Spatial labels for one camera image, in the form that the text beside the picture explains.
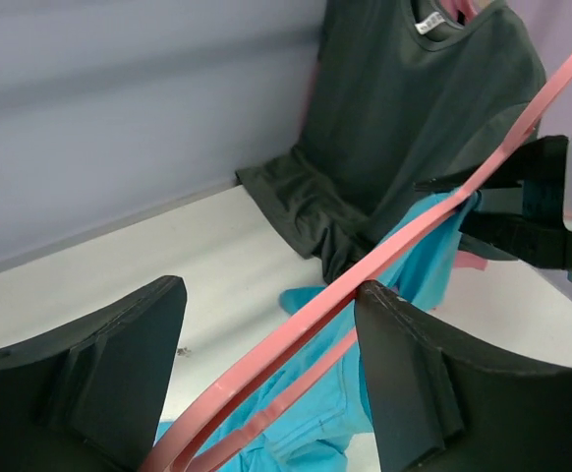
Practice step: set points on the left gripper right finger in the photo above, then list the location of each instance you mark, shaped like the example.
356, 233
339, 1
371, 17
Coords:
443, 400

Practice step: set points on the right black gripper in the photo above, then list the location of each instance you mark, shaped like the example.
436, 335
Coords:
539, 238

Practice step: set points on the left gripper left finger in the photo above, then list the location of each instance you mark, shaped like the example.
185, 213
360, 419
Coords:
88, 395

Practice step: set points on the pink plastic hanger front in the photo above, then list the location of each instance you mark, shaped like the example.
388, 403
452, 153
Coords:
180, 448

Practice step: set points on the teal t shirt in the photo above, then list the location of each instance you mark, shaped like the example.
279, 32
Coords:
314, 433

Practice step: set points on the dark green t shirt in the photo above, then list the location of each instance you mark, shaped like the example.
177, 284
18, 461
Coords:
392, 107

